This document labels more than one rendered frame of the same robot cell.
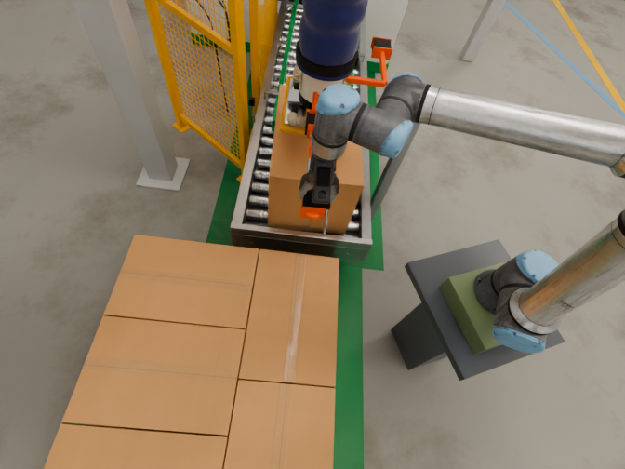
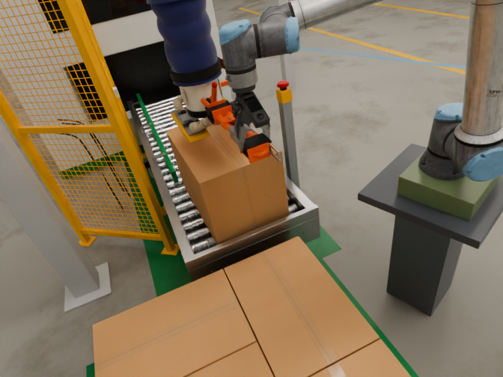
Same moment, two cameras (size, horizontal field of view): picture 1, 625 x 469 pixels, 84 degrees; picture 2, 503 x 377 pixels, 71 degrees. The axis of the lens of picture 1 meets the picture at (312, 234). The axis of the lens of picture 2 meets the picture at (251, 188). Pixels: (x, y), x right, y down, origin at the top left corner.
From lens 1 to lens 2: 48 cm
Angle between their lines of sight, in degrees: 22
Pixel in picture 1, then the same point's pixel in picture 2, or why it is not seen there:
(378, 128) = (275, 28)
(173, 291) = (162, 351)
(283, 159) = (203, 168)
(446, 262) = (388, 176)
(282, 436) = not seen: outside the picture
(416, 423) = (480, 360)
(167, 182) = (96, 292)
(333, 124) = (240, 46)
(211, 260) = (183, 302)
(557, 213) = not seen: hidden behind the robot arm
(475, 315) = (443, 188)
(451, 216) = (361, 180)
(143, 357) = not seen: outside the picture
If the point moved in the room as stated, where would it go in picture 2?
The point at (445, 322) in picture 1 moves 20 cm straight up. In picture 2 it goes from (425, 213) to (433, 173)
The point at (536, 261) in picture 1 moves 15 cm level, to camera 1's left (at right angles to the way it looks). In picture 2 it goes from (450, 108) to (414, 119)
